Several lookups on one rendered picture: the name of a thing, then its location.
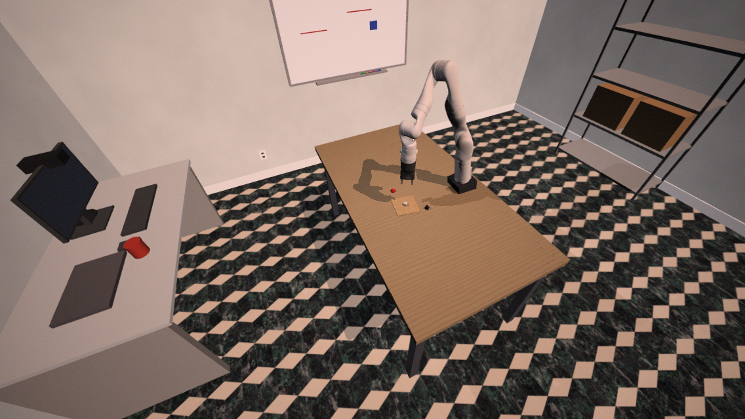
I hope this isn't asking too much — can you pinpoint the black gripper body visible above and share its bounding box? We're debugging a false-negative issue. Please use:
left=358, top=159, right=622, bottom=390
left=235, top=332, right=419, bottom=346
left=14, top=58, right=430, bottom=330
left=400, top=148, right=418, bottom=180

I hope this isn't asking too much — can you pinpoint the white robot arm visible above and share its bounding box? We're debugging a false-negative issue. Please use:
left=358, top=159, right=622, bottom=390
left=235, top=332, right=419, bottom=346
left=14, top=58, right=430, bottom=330
left=399, top=60, right=473, bottom=184

